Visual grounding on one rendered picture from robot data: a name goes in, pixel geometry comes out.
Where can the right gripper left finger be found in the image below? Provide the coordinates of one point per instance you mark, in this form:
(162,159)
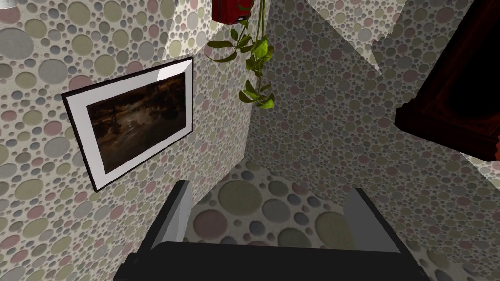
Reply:
(172,220)

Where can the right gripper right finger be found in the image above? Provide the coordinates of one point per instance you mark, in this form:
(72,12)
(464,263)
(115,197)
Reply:
(365,224)

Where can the framed dark picture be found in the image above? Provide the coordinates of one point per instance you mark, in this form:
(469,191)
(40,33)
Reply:
(133,119)

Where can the dark wooden cabinet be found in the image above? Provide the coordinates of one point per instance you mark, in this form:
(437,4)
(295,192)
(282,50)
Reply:
(455,78)

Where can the hanging plant in red pot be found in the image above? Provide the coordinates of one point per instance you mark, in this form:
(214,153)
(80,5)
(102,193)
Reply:
(250,50)

